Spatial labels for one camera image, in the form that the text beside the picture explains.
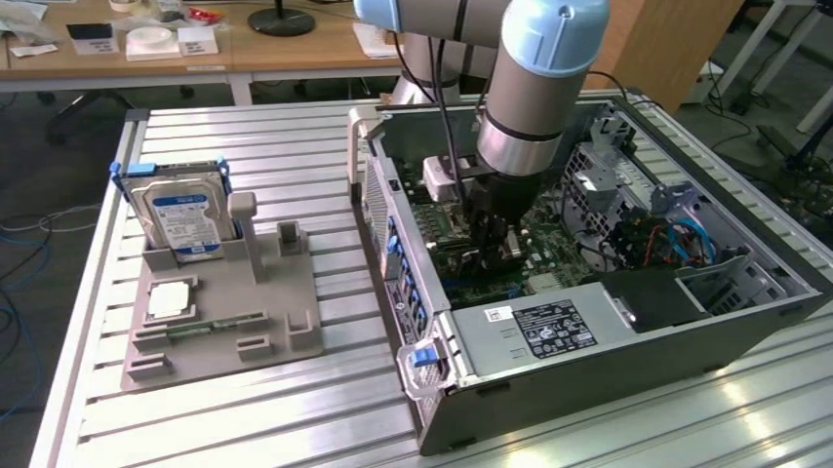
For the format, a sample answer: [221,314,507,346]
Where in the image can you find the white foam sheets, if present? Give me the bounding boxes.
[352,21,404,59]

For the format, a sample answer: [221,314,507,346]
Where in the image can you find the white floor cable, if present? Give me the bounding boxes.
[0,204,102,234]

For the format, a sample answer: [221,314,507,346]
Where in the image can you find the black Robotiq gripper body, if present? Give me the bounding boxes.
[464,171,543,230]

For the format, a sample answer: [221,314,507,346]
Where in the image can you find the wooden desk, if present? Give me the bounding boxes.
[0,0,587,106]

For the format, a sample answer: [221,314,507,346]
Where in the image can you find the grey metal disk bay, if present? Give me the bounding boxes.
[675,253,782,316]

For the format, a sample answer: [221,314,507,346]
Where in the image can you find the small white labelled box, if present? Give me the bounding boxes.
[176,26,217,57]

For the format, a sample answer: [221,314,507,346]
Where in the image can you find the blue network cable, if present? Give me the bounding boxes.
[0,228,53,420]

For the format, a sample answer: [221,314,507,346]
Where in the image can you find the red wire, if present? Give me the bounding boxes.
[640,221,671,264]

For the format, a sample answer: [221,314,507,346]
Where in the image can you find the wooden cabinet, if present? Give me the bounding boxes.
[584,0,747,113]

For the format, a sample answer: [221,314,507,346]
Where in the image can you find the blue wire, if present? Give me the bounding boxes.
[668,218,717,267]

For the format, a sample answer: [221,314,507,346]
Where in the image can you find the open PC case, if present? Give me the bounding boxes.
[347,87,825,457]

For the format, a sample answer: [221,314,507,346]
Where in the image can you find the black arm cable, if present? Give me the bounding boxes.
[392,28,467,196]

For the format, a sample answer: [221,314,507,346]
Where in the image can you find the silver CPU chip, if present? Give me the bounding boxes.
[147,283,193,316]

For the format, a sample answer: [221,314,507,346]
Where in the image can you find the green motherboard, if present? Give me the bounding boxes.
[395,165,599,308]

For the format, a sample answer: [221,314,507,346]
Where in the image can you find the black chair base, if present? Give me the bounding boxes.
[34,85,130,145]

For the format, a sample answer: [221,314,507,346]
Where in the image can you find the black stand with cables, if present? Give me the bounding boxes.
[757,124,833,220]

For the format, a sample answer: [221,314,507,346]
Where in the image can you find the hard disk in blue caddy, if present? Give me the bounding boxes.
[108,156,235,264]

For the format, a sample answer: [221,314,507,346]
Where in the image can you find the grey parts rack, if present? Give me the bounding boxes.
[120,191,325,391]

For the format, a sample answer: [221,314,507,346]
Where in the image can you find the green RAM stick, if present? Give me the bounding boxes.
[165,316,245,337]

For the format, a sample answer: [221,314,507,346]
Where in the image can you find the black plastic shroud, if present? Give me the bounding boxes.
[600,268,714,333]

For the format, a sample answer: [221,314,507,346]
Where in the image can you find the clear plastic bag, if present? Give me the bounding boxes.
[0,2,64,45]

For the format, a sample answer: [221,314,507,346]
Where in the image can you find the blue expansion card retainer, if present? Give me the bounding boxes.
[384,216,428,337]

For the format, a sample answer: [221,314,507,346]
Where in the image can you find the black round lamp base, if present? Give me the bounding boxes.
[245,0,317,36]

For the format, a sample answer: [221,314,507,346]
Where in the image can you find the black power cable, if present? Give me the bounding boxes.
[584,71,658,107]

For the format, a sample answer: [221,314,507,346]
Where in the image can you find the white desk frame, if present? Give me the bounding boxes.
[707,0,833,133]

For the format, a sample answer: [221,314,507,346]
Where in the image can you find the white box with tape roll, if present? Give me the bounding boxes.
[124,26,183,62]

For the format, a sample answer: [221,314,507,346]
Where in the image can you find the grey power supply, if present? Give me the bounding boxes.
[451,285,636,379]

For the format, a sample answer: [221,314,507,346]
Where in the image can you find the white box with black top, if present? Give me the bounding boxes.
[65,22,120,56]

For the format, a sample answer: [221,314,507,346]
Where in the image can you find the perforated metal disk bay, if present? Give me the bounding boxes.
[562,114,651,235]

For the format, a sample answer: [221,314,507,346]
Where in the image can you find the CPU socket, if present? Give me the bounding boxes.
[444,200,468,238]

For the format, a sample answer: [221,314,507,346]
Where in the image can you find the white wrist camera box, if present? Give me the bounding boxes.
[420,154,471,202]

